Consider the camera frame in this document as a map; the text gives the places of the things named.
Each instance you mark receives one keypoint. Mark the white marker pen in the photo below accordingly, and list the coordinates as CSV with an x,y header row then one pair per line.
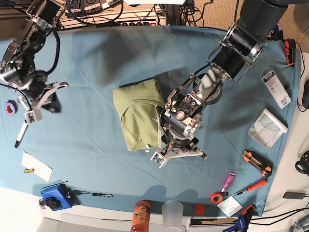
x,y
21,134

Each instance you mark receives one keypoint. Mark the frosted plastic cup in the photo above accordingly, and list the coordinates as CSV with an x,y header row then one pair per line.
x,y
172,215

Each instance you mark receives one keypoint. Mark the orange black clamp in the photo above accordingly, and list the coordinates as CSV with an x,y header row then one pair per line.
x,y
290,51

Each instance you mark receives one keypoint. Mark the white paper card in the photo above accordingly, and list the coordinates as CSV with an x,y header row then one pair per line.
x,y
40,169

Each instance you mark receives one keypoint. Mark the blue table cloth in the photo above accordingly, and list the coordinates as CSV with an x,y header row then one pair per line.
x,y
84,143

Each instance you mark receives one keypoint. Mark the olive green t-shirt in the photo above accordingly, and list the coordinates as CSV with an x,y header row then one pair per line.
x,y
136,106

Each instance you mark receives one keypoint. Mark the orange drink can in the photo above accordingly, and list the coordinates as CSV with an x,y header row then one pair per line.
x,y
141,217

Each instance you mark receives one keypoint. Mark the purple tape roll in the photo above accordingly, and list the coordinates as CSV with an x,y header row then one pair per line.
x,y
11,107

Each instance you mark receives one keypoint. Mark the black power adapter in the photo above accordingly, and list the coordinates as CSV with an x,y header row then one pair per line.
x,y
294,195

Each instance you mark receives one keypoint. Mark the black power strip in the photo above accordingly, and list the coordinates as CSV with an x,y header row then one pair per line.
x,y
141,23

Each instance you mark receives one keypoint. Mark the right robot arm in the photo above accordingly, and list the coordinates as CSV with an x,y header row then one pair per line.
x,y
17,67

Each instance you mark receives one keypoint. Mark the blue box with knob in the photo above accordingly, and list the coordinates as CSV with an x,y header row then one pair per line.
x,y
57,197

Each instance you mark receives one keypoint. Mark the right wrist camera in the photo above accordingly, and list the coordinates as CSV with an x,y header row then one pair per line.
x,y
33,116

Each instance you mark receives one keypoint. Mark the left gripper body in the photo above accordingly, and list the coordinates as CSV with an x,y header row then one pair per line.
x,y
172,145

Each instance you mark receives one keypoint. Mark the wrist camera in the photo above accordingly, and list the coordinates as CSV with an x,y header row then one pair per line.
x,y
159,159
33,116

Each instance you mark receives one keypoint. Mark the small gold battery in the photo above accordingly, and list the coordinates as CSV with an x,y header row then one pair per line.
x,y
28,170

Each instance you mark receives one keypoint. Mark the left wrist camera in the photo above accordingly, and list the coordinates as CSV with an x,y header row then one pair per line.
x,y
159,159

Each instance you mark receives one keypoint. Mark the orange tape roll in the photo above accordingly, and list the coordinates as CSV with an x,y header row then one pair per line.
x,y
217,197

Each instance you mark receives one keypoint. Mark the black computer mouse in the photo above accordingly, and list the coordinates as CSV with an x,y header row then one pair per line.
x,y
305,97

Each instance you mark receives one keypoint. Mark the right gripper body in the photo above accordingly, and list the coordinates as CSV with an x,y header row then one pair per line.
x,y
35,95

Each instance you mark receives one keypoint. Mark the orange black utility knife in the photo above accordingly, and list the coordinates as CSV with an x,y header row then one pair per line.
x,y
263,165

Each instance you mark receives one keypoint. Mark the blue black clamp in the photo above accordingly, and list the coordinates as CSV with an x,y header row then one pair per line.
x,y
276,34

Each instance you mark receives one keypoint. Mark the pink glue tube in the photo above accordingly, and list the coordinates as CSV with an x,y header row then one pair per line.
x,y
228,181

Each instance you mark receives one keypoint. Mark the white square card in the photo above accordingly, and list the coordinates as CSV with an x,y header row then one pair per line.
x,y
230,206

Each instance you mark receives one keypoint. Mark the blue bar clamp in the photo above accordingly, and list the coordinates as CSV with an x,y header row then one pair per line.
x,y
242,223

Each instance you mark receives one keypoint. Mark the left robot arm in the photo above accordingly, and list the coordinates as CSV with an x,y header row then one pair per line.
x,y
181,117

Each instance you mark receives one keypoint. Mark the orange handled screwdriver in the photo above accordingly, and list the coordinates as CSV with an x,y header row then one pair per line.
x,y
254,186

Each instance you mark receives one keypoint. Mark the black zip tie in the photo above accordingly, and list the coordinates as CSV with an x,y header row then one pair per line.
x,y
55,184

